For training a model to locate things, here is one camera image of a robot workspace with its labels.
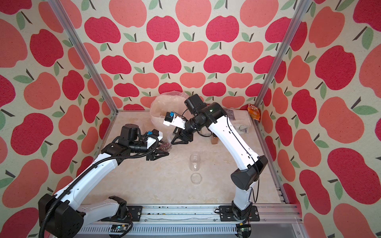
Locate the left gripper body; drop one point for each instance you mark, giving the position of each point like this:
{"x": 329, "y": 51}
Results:
{"x": 143, "y": 148}

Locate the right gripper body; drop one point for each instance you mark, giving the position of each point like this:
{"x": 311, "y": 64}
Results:
{"x": 190, "y": 128}

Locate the clear tea jar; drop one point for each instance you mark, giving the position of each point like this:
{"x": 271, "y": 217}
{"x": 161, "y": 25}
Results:
{"x": 166, "y": 145}
{"x": 194, "y": 162}

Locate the clear jar lid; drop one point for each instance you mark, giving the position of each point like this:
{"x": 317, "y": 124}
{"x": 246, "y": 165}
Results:
{"x": 196, "y": 178}

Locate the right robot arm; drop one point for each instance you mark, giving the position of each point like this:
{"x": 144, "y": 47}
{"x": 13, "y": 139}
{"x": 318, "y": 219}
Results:
{"x": 214, "y": 117}

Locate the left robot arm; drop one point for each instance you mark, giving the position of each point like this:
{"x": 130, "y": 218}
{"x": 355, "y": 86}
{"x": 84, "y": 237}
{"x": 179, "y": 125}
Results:
{"x": 61, "y": 215}

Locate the white trash bin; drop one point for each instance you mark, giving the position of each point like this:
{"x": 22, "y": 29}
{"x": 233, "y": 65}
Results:
{"x": 160, "y": 119}

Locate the brown bottle black cap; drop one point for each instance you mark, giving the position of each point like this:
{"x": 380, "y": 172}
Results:
{"x": 214, "y": 140}

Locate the folded printed tote bag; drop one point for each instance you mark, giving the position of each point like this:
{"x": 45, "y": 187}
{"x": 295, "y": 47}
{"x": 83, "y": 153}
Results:
{"x": 239, "y": 120}

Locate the orange snack packet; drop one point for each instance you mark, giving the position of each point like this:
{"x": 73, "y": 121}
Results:
{"x": 254, "y": 112}

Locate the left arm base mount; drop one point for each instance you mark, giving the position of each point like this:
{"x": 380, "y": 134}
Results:
{"x": 131, "y": 213}

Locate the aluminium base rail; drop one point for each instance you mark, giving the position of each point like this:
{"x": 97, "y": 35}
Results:
{"x": 202, "y": 221}

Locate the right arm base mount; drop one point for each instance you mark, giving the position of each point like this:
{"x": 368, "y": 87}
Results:
{"x": 231, "y": 213}

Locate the left aluminium frame post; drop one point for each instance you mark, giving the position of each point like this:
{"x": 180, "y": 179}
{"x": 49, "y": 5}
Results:
{"x": 69, "y": 29}

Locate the aluminium frame post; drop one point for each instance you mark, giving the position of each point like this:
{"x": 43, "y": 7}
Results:
{"x": 283, "y": 48}
{"x": 69, "y": 29}

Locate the right aluminium frame post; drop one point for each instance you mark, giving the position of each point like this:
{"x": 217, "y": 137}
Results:
{"x": 283, "y": 48}

